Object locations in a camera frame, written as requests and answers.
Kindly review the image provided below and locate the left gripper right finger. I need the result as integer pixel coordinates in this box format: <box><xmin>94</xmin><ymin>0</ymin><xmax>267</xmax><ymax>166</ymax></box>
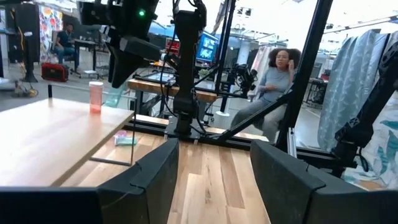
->
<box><xmin>250</xmin><ymin>139</ymin><xmax>398</xmax><ymax>224</ymax></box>

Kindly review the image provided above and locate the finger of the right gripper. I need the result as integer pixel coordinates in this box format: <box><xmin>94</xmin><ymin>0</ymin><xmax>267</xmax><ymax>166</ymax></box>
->
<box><xmin>108</xmin><ymin>46</ymin><xmax>121</xmax><ymax>89</ymax></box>
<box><xmin>119</xmin><ymin>60</ymin><xmax>139</xmax><ymax>87</ymax></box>

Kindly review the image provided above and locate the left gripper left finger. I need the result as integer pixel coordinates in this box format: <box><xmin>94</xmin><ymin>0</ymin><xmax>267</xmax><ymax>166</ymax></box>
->
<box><xmin>0</xmin><ymin>138</ymin><xmax>180</xmax><ymax>224</ymax></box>

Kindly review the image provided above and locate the salmon medicine bottle white cap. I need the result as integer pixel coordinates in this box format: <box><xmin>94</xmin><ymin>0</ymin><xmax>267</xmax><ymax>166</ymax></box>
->
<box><xmin>88</xmin><ymin>81</ymin><xmax>104</xmax><ymax>114</ymax></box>

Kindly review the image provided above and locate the wooden workbench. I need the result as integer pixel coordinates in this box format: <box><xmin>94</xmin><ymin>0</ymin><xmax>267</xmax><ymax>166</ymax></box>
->
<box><xmin>126</xmin><ymin>77</ymin><xmax>218</xmax><ymax>105</ymax></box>

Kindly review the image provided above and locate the black background desk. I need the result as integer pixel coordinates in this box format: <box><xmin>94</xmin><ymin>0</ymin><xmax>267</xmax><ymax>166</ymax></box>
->
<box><xmin>73</xmin><ymin>39</ymin><xmax>100</xmax><ymax>75</ymax></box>

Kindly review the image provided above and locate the person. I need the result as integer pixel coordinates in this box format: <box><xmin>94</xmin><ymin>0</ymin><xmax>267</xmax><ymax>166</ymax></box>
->
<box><xmin>229</xmin><ymin>47</ymin><xmax>303</xmax><ymax>143</ymax></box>
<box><xmin>53</xmin><ymin>22</ymin><xmax>78</xmax><ymax>65</ymax></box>

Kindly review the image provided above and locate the red case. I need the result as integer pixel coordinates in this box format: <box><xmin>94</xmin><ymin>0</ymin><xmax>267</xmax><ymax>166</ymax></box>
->
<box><xmin>40</xmin><ymin>62</ymin><xmax>70</xmax><ymax>83</ymax></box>

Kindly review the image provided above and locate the monitor blue screen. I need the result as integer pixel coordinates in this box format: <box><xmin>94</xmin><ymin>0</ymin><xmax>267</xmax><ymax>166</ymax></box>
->
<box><xmin>195</xmin><ymin>32</ymin><xmax>220</xmax><ymax>64</ymax></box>

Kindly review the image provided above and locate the bright floral cloth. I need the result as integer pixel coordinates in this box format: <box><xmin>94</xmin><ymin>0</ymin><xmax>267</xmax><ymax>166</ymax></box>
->
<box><xmin>39</xmin><ymin>5</ymin><xmax>63</xmax><ymax>63</ymax></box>

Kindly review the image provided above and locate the black stand pole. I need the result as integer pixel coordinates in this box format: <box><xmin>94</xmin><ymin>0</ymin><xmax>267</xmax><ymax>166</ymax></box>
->
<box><xmin>213</xmin><ymin>0</ymin><xmax>238</xmax><ymax>118</ymax></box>

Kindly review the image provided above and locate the black standing panel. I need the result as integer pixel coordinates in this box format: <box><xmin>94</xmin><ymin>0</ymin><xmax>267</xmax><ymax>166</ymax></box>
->
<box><xmin>4</xmin><ymin>2</ymin><xmax>41</xmax><ymax>83</ymax></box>

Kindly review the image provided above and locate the black background equipment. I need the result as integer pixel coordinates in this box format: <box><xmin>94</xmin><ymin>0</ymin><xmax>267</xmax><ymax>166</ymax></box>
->
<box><xmin>226</xmin><ymin>63</ymin><xmax>259</xmax><ymax>97</ymax></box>

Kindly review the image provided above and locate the white teal leaf cloth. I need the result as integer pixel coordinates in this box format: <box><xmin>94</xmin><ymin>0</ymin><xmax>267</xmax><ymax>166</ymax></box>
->
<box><xmin>340</xmin><ymin>30</ymin><xmax>398</xmax><ymax>191</ymax></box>

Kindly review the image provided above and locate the grey blue curtain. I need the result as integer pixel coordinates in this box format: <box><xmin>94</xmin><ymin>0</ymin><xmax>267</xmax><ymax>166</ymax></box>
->
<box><xmin>317</xmin><ymin>29</ymin><xmax>391</xmax><ymax>152</ymax></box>

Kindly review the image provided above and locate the yellow floor cable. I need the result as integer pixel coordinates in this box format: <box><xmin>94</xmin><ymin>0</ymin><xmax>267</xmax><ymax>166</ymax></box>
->
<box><xmin>12</xmin><ymin>80</ymin><xmax>40</xmax><ymax>98</ymax></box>

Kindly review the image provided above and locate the black rig frame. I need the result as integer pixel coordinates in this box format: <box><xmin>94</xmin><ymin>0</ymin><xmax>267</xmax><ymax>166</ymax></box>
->
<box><xmin>217</xmin><ymin>0</ymin><xmax>334</xmax><ymax>155</ymax></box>

